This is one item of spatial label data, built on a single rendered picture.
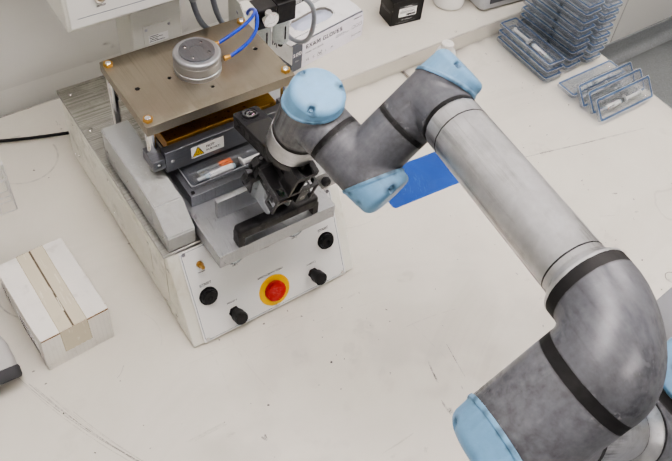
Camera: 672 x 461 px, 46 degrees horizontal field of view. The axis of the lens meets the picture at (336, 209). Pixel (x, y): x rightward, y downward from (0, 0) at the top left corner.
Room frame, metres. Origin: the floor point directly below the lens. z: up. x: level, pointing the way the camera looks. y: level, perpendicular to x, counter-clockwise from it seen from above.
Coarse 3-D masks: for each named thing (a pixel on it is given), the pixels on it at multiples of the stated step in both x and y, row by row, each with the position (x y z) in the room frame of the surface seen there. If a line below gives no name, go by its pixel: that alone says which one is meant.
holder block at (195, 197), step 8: (160, 152) 0.93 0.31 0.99; (176, 176) 0.88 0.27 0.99; (232, 176) 0.89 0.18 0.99; (240, 176) 0.90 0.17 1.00; (176, 184) 0.88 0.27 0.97; (184, 184) 0.86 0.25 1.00; (208, 184) 0.87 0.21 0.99; (216, 184) 0.87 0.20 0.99; (224, 184) 0.88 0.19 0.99; (232, 184) 0.89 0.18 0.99; (240, 184) 0.89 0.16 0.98; (184, 192) 0.86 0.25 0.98; (192, 192) 0.85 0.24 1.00; (200, 192) 0.85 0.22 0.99; (208, 192) 0.86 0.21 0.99; (216, 192) 0.87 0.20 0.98; (224, 192) 0.88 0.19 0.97; (192, 200) 0.84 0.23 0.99; (200, 200) 0.85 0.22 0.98; (208, 200) 0.86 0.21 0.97
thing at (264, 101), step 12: (264, 96) 1.03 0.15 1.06; (228, 108) 0.99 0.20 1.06; (240, 108) 0.99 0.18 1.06; (264, 108) 1.01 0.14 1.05; (204, 120) 0.95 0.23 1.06; (216, 120) 0.96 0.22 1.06; (228, 120) 0.96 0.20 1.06; (168, 132) 0.91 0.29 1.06; (180, 132) 0.92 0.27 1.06; (192, 132) 0.92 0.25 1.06; (168, 144) 0.89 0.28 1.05
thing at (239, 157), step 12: (240, 144) 0.96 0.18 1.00; (216, 156) 0.93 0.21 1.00; (228, 156) 0.93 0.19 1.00; (240, 156) 0.93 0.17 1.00; (252, 156) 0.94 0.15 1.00; (180, 168) 0.89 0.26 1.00; (192, 168) 0.89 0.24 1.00; (204, 168) 0.90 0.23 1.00; (216, 168) 0.90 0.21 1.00; (228, 168) 0.90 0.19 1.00; (192, 180) 0.87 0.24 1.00; (204, 180) 0.87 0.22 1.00
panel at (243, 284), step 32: (320, 224) 0.92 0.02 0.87; (192, 256) 0.78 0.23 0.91; (256, 256) 0.83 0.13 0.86; (288, 256) 0.86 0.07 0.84; (320, 256) 0.89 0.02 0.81; (192, 288) 0.75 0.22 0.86; (224, 288) 0.78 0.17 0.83; (256, 288) 0.81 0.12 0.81; (288, 288) 0.83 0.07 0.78; (224, 320) 0.75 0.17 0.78
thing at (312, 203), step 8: (304, 200) 0.85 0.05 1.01; (312, 200) 0.85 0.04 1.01; (280, 208) 0.83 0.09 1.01; (288, 208) 0.83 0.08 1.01; (296, 208) 0.83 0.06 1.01; (304, 208) 0.84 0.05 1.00; (312, 208) 0.85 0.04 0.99; (256, 216) 0.80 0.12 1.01; (264, 216) 0.81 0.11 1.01; (272, 216) 0.81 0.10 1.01; (280, 216) 0.81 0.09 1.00; (288, 216) 0.82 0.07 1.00; (240, 224) 0.78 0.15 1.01; (248, 224) 0.78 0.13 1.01; (256, 224) 0.79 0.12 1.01; (264, 224) 0.80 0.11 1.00; (272, 224) 0.80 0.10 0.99; (240, 232) 0.77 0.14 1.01; (248, 232) 0.78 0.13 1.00; (256, 232) 0.79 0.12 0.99; (240, 240) 0.77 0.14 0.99
